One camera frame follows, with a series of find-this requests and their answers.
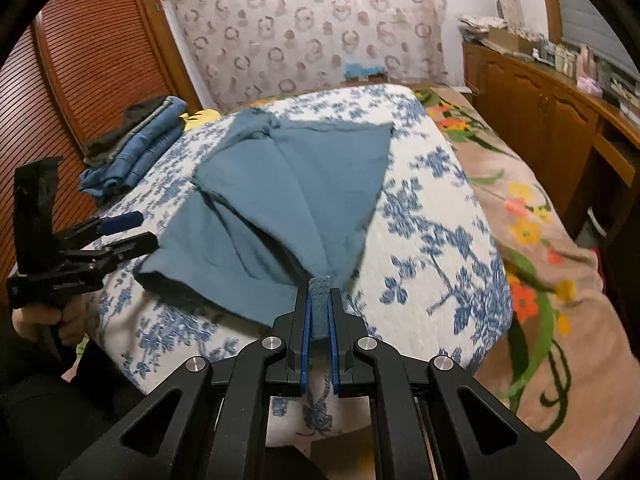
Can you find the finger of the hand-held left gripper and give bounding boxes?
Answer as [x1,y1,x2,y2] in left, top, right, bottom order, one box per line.
[60,211,146,246]
[75,231,160,273]

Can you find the white blue floral quilt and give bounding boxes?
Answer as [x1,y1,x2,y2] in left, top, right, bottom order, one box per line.
[82,84,513,441]

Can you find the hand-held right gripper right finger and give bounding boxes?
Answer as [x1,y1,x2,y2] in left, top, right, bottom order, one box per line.
[325,284,566,480]

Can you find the blue plastic bag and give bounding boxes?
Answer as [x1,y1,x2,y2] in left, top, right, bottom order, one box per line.
[344,61,388,83]

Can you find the row of white bottles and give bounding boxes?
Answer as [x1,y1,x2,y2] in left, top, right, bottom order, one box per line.
[532,35,578,78]

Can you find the circle-patterned curtain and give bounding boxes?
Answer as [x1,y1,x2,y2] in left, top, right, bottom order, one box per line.
[162,0,448,111]

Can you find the folded blue jeans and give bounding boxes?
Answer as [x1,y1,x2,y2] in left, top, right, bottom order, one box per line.
[80,96,188,201]

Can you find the wooden louvered wardrobe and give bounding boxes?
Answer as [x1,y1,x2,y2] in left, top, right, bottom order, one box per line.
[0,0,203,306]

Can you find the blue-grey t-shirt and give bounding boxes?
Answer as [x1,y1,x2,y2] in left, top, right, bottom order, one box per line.
[134,109,393,341]

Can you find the folded grey-green garment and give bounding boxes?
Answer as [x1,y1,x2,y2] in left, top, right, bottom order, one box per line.
[84,102,168,166]

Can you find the person's left hand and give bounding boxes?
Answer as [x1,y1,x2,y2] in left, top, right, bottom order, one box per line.
[11,292,91,348]

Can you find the person's left forearm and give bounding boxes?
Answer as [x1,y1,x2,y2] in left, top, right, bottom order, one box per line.
[0,325,66,386]

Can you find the person's dark clothing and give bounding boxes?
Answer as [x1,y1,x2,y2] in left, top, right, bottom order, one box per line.
[0,370,151,480]

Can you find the folded dark brown garment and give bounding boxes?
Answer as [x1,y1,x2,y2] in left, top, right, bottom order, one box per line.
[122,100,167,133]

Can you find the open cardboard box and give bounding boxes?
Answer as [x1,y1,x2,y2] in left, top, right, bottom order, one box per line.
[487,25,533,53]

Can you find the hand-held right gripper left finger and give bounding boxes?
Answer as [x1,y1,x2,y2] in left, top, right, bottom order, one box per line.
[102,282,313,480]

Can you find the wooden sideboard cabinet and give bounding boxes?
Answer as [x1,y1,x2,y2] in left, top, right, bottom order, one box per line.
[462,42,640,246]

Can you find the pink toiletry item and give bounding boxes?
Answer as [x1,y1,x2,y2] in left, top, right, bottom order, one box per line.
[575,45,603,96]

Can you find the brown flowered blanket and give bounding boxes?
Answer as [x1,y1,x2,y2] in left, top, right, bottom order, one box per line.
[179,87,608,451]

